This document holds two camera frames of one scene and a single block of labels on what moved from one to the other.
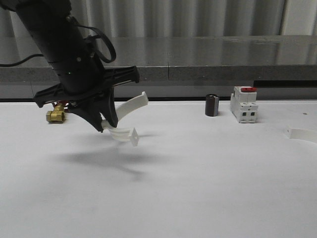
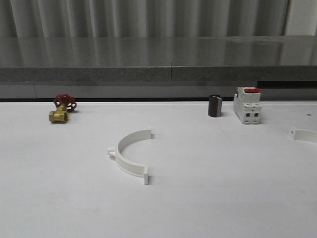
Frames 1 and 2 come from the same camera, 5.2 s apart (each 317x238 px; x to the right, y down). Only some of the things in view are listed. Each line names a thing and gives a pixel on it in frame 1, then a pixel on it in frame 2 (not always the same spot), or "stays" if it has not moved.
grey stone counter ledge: x=282 y=68 stays
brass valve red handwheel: x=58 y=114 stays
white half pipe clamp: x=303 y=134 stays
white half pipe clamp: x=124 y=135 -> x=132 y=168
